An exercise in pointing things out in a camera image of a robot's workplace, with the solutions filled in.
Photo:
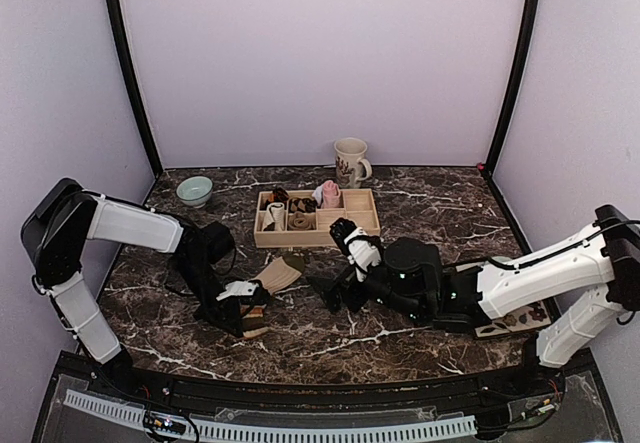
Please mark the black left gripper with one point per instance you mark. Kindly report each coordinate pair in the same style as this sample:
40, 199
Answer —
217, 316

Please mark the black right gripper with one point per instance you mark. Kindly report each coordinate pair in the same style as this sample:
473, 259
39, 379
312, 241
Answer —
330, 291

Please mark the beige striped cuff sock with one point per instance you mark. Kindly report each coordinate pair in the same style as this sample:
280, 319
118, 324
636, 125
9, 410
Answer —
275, 277

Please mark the wooden compartment organizer box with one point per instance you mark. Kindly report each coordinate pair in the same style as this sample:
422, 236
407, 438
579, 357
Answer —
357, 205

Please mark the pink patterned long sock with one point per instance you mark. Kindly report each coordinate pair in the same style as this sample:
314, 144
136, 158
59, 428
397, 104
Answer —
327, 195

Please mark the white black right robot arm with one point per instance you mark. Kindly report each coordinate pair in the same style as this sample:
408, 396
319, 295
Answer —
409, 277

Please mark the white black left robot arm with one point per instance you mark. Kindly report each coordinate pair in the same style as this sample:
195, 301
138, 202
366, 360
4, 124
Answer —
54, 237

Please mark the dark argyle rolled sock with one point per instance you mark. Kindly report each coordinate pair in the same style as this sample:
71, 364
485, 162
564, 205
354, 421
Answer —
303, 205

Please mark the white ribbed rolled sock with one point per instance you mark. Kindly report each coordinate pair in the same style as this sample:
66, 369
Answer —
275, 217

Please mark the coral pattern ceramic mug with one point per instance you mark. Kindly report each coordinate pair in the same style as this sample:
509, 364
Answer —
351, 165

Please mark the light blue ceramic bowl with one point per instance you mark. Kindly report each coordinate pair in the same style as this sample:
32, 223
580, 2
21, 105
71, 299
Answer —
195, 191

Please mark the floral pattern coaster tile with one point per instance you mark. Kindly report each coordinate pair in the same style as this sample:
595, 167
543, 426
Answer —
522, 320

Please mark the white slotted cable duct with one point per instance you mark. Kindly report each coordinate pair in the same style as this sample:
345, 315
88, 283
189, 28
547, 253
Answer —
231, 425

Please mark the black front table rail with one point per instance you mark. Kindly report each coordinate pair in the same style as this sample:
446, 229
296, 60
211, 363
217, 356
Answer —
364, 377

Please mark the black left frame post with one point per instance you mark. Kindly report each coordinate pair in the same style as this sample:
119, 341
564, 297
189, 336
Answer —
128, 72

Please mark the black frame post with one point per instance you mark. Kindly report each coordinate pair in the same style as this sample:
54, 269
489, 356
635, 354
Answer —
525, 33
128, 72

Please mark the black right frame post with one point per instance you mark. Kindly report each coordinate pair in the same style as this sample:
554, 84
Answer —
525, 33

